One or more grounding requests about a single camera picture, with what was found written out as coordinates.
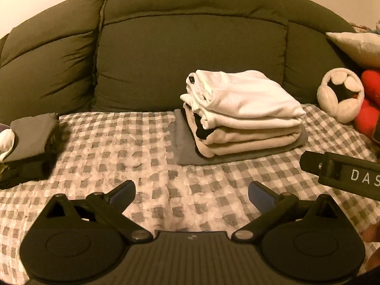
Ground white Pooh t-shirt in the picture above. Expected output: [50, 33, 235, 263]
[180, 70, 305, 130]

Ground dark folded clothes pile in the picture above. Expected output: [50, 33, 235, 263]
[1, 113, 63, 190]

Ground person's right hand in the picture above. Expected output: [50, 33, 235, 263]
[362, 223, 380, 274]

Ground smartphone playing video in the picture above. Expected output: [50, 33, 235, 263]
[372, 125, 380, 145]

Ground red knitted cushion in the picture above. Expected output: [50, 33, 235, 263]
[354, 69, 379, 139]

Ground grey checkered bed quilt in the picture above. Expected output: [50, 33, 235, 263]
[1, 104, 379, 284]

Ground white flower plush cushion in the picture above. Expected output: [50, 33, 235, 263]
[317, 68, 365, 124]

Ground folded beige blanket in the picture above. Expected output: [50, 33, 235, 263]
[183, 104, 308, 158]

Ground folded grey cloth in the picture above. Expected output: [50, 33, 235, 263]
[169, 109, 308, 166]

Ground beige pillow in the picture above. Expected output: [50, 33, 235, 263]
[326, 32, 380, 69]

